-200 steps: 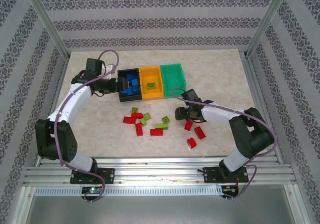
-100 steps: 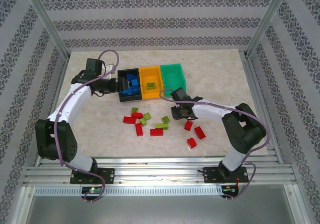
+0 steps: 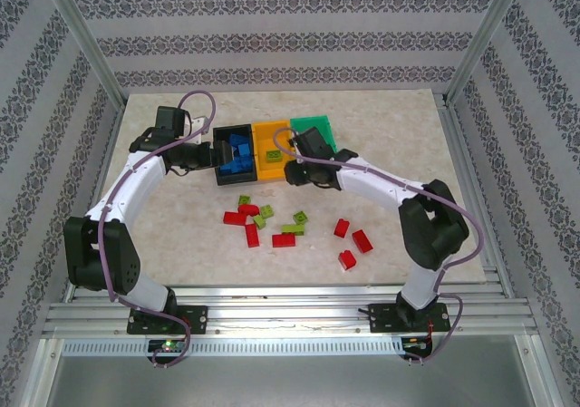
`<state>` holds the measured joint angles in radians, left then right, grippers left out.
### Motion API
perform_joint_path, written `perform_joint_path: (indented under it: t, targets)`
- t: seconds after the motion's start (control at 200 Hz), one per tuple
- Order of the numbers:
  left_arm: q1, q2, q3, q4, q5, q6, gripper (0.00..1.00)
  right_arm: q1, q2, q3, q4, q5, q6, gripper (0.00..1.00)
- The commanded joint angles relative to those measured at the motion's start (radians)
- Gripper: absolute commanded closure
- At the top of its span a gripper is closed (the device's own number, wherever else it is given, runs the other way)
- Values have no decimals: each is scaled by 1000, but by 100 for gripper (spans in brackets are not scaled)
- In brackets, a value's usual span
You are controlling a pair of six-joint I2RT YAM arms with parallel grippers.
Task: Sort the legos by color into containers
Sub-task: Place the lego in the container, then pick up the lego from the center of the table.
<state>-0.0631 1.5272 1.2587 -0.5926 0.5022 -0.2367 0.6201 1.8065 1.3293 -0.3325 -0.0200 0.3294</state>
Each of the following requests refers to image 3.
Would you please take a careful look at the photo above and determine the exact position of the yellow plastic bin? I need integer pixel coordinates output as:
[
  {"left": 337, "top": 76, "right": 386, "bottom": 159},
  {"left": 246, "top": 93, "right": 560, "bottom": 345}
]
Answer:
[{"left": 251, "top": 119, "right": 300, "bottom": 184}]

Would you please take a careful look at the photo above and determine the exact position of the black plastic bin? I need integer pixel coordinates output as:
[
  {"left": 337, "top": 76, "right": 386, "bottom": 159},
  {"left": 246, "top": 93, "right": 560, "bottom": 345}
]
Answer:
[{"left": 211, "top": 123, "right": 258, "bottom": 187}]

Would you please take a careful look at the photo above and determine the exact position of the green plastic bin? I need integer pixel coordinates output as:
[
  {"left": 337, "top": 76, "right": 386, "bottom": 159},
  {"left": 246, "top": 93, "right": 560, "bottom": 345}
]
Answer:
[{"left": 289, "top": 114, "right": 340, "bottom": 154}]

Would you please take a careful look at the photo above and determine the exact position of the perforated metal strip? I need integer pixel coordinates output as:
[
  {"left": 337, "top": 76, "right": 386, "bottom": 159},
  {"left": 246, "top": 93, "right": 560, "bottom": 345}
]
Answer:
[{"left": 61, "top": 337, "right": 407, "bottom": 357}]

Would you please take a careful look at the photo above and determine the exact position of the left controller circuit board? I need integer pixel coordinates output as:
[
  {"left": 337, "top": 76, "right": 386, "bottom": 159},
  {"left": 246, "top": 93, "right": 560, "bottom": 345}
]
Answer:
[{"left": 149, "top": 339, "right": 188, "bottom": 354}]

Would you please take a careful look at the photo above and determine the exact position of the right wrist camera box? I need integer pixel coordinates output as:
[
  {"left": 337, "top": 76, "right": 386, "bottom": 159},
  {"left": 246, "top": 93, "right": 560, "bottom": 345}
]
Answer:
[{"left": 292, "top": 127, "right": 339, "bottom": 161}]

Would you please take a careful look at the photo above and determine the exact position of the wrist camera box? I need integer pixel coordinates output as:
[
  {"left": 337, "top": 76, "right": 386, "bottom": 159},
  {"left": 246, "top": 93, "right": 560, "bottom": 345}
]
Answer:
[
  {"left": 155, "top": 105, "right": 212, "bottom": 146},
  {"left": 292, "top": 127, "right": 339, "bottom": 161}
]

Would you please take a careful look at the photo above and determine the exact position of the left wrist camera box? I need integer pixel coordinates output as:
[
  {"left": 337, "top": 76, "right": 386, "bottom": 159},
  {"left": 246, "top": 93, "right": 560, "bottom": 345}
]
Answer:
[{"left": 155, "top": 105, "right": 212, "bottom": 146}]

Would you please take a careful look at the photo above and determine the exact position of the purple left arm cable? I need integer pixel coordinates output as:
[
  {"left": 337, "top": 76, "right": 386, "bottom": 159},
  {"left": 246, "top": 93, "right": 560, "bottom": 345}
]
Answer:
[{"left": 97, "top": 90, "right": 217, "bottom": 370}]

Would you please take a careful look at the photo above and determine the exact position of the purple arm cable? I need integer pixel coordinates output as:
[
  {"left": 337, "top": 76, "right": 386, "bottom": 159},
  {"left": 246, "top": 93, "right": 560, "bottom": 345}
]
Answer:
[
  {"left": 97, "top": 90, "right": 217, "bottom": 370},
  {"left": 273, "top": 128, "right": 485, "bottom": 365}
]

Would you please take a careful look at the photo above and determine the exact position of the aluminium side rail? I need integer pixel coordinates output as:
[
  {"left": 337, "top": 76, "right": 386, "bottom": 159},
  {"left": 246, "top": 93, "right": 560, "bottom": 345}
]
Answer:
[
  {"left": 437, "top": 93, "right": 516, "bottom": 290},
  {"left": 65, "top": 102, "right": 126, "bottom": 299}
]

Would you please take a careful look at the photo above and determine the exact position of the aluminium mounting rail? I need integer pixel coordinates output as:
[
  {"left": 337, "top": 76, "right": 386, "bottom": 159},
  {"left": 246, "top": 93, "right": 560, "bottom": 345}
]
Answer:
[{"left": 43, "top": 284, "right": 538, "bottom": 338}]

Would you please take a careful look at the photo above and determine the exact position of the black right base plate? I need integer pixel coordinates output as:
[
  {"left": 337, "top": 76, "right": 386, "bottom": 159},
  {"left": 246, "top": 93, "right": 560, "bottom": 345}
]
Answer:
[{"left": 369, "top": 302, "right": 450, "bottom": 334}]

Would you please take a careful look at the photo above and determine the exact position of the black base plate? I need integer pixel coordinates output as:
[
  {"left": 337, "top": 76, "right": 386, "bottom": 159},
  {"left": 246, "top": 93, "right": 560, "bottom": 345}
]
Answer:
[
  {"left": 369, "top": 302, "right": 450, "bottom": 334},
  {"left": 126, "top": 305, "right": 208, "bottom": 335}
]

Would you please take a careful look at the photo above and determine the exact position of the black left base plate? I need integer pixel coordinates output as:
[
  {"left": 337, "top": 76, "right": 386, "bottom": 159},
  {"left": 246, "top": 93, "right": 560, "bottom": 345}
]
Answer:
[{"left": 126, "top": 305, "right": 208, "bottom": 335}]

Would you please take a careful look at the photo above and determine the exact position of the aluminium frame post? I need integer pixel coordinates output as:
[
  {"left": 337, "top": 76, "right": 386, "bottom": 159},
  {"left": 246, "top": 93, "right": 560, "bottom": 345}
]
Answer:
[
  {"left": 38, "top": 0, "right": 127, "bottom": 109},
  {"left": 446, "top": 0, "right": 529, "bottom": 107}
]

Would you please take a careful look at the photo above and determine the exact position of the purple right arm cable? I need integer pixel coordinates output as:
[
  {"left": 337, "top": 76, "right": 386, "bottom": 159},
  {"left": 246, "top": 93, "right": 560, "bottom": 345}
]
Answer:
[{"left": 273, "top": 128, "right": 485, "bottom": 365}]

